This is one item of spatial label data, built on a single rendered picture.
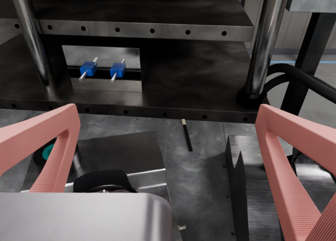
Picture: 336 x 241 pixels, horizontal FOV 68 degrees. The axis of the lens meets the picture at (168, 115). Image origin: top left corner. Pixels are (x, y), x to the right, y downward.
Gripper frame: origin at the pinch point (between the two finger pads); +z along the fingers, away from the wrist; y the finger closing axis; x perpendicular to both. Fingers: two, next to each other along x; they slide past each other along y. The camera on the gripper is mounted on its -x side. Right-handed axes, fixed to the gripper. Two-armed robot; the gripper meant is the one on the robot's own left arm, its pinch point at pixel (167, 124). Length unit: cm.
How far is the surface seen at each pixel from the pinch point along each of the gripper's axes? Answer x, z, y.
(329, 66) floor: 117, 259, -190
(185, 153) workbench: 40, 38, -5
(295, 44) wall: 104, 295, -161
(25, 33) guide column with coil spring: 18, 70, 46
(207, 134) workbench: 39, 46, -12
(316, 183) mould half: 26.8, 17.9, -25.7
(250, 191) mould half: 27.8, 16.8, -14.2
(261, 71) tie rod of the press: 27, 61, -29
